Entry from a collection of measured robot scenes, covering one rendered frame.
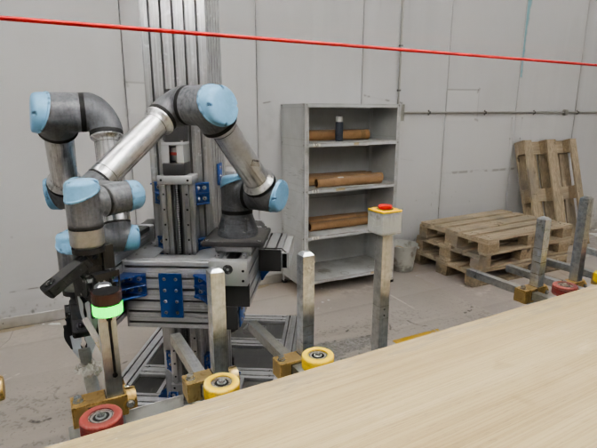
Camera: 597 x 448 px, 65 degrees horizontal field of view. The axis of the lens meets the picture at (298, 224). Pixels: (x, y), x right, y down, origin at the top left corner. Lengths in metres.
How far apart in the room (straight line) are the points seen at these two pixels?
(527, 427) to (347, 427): 0.35
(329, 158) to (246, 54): 1.13
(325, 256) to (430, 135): 1.60
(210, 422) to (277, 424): 0.13
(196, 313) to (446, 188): 3.71
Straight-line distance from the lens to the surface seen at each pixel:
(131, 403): 1.20
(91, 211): 1.14
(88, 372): 1.31
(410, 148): 4.77
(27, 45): 3.69
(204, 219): 1.97
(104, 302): 1.03
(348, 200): 4.40
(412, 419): 1.03
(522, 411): 1.12
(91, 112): 1.53
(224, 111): 1.38
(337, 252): 4.46
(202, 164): 1.93
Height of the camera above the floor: 1.49
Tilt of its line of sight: 13 degrees down
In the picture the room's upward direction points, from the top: straight up
